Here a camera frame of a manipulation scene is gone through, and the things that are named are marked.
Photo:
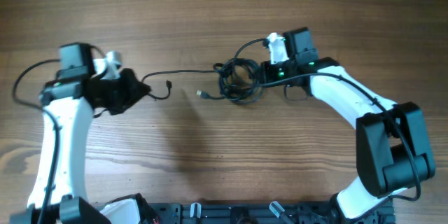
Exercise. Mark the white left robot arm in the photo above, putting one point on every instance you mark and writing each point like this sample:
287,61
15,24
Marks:
82,84

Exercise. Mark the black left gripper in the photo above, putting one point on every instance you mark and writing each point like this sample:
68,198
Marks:
136,88

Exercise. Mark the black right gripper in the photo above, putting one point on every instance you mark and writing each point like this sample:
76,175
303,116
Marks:
265,73

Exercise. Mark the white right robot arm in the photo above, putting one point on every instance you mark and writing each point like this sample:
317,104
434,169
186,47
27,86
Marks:
393,151

